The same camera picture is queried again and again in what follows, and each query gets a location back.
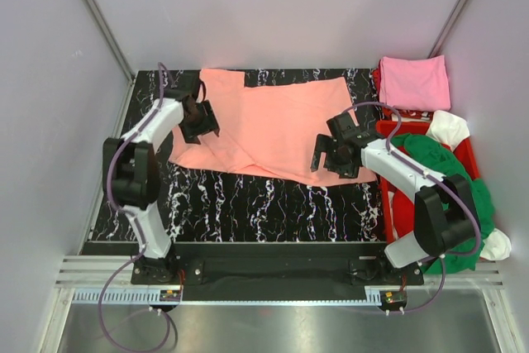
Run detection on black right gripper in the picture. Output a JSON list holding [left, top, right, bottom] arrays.
[[310, 134, 359, 179]]

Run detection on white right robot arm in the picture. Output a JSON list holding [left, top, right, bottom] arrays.
[[311, 111, 481, 284]]

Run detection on red plastic bin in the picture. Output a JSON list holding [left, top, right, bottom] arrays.
[[382, 122, 493, 240]]

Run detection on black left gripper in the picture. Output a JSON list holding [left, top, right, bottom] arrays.
[[179, 101, 219, 145]]

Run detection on green t shirt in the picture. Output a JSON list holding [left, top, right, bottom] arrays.
[[390, 132, 496, 275]]

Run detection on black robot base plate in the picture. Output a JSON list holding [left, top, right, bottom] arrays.
[[131, 243, 424, 295]]

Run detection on black marble pattern mat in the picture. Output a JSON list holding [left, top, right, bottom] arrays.
[[87, 69, 385, 243]]

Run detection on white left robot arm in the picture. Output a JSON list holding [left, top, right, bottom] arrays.
[[102, 69, 220, 284]]

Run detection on red t shirt in bin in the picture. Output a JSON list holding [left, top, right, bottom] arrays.
[[388, 190, 415, 239]]

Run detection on salmon pink t shirt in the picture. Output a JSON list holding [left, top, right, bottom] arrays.
[[169, 69, 352, 187]]

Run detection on folded pink t shirt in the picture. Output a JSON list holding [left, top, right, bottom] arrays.
[[379, 55, 451, 112]]

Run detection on white slotted cable duct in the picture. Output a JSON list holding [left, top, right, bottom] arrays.
[[73, 288, 381, 306]]

